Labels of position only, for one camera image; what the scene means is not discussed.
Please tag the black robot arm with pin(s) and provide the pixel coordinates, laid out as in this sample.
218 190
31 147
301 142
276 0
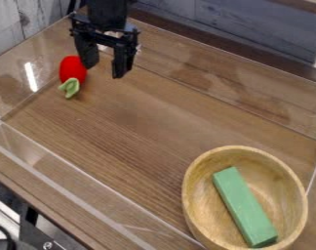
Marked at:
103 26

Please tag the wooden bowl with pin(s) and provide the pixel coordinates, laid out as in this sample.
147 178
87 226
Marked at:
274 185

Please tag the green rectangular block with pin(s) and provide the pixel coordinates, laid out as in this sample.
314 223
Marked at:
252 223

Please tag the red plush radish green leaves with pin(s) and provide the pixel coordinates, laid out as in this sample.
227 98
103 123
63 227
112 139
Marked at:
71 75

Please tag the clear acrylic enclosure wall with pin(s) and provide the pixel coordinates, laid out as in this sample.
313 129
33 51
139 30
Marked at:
115 162

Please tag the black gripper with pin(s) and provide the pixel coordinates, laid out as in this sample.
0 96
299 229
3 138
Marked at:
89 34

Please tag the black metal table frame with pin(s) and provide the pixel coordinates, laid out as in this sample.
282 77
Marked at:
41 234

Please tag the clear acrylic corner bracket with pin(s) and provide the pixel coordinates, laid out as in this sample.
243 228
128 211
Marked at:
103 48

